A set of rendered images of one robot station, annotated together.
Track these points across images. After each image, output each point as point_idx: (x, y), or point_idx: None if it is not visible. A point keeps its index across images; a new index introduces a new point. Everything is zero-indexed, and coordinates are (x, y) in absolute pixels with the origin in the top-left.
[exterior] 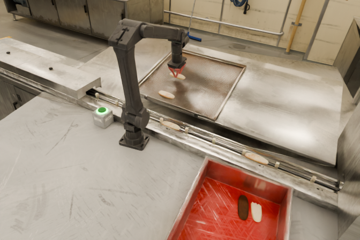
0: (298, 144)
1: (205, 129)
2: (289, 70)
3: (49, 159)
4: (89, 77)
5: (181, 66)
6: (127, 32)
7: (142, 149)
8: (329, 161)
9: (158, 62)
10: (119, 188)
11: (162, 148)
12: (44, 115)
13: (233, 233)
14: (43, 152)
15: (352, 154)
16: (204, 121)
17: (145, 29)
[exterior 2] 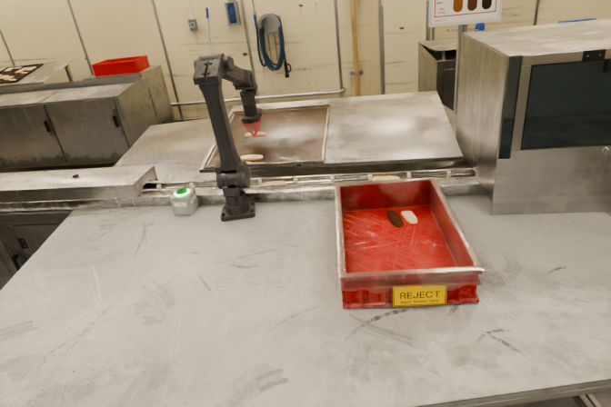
0: (420, 153)
1: None
2: (377, 96)
3: (141, 261)
4: (140, 169)
5: (258, 118)
6: (212, 65)
7: (254, 215)
8: (456, 155)
9: None
10: (251, 252)
11: (276, 207)
12: (97, 229)
13: (397, 238)
14: (127, 258)
15: (472, 132)
16: (309, 173)
17: (228, 60)
